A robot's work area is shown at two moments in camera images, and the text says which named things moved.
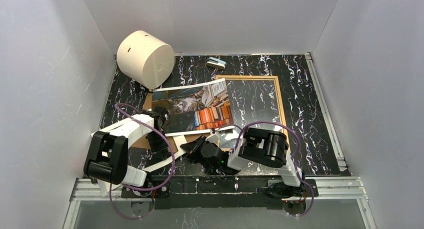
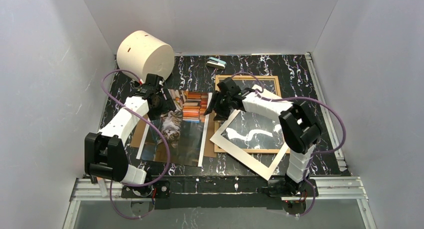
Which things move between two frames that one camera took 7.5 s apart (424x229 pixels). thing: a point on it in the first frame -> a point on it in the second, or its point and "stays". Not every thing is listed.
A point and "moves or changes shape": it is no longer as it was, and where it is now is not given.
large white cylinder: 148,59 stays
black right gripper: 201,145 -> 218,106
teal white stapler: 216,63 stays
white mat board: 107,188 -> 242,155
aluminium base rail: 352,189 stays
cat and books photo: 197,107 moves or changes shape
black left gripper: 160,118 -> 164,103
